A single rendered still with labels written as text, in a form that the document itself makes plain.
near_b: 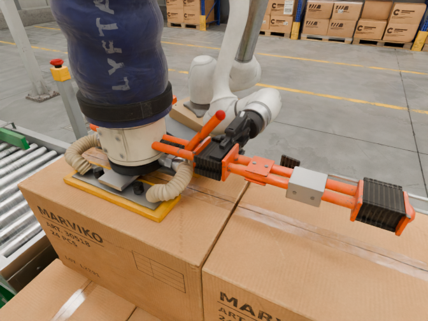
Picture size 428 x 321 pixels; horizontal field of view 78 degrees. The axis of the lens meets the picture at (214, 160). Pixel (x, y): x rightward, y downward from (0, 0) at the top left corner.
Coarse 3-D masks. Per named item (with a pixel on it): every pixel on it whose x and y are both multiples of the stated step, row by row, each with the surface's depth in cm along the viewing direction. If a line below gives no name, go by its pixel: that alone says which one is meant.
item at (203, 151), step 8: (208, 136) 66; (200, 144) 63; (208, 144) 65; (216, 144) 65; (192, 152) 60; (200, 152) 62; (208, 152) 62; (232, 152) 60; (200, 160) 59; (208, 160) 58; (216, 160) 58; (224, 160) 57; (232, 160) 62; (200, 168) 61; (208, 168) 61; (216, 168) 58; (224, 168) 58; (208, 176) 61; (216, 176) 60; (224, 176) 60
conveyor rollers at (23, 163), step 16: (0, 144) 168; (32, 144) 167; (0, 160) 153; (16, 160) 153; (32, 160) 159; (48, 160) 158; (0, 176) 144; (16, 176) 144; (0, 192) 131; (16, 192) 132; (0, 208) 123; (16, 208) 122; (0, 224) 116; (16, 224) 115; (0, 240) 109; (16, 240) 108
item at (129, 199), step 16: (64, 176) 75; (80, 176) 74; (96, 176) 73; (96, 192) 70; (112, 192) 69; (128, 192) 69; (144, 192) 69; (128, 208) 67; (144, 208) 65; (160, 208) 65
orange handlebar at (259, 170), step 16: (160, 144) 67; (192, 160) 64; (240, 160) 62; (256, 160) 60; (272, 160) 60; (256, 176) 57; (272, 176) 56; (288, 176) 58; (352, 192) 53; (352, 208) 50
